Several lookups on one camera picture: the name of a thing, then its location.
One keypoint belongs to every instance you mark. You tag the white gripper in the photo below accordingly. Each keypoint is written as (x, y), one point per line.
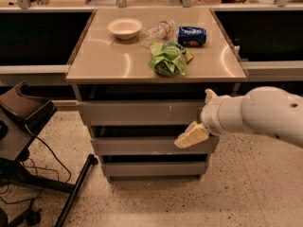
(208, 115)

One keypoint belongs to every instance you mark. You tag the grey top drawer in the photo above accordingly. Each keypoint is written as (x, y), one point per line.
(140, 112)

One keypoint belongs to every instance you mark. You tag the grey drawer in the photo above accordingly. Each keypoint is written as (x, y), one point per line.
(140, 112)
(148, 146)
(154, 169)

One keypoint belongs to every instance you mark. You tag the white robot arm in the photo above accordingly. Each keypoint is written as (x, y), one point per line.
(265, 110)

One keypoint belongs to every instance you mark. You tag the grey drawer cabinet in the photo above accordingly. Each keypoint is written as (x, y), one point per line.
(140, 78)

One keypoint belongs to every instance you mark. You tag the grey middle drawer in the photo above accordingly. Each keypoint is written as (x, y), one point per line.
(148, 146)

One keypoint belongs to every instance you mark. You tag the grey bottom drawer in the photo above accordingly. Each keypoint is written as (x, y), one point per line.
(154, 169)

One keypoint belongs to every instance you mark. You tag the green chip bag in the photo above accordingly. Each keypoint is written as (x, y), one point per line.
(169, 59)

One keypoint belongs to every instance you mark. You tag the blue pepsi can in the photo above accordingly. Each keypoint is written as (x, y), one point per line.
(191, 36)

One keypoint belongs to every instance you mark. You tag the clear plastic bottle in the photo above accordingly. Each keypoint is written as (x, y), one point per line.
(159, 31)

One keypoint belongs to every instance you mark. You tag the white bowl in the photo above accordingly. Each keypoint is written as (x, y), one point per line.
(125, 28)

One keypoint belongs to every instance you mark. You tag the black rolling stand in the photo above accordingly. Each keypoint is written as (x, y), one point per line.
(22, 119)

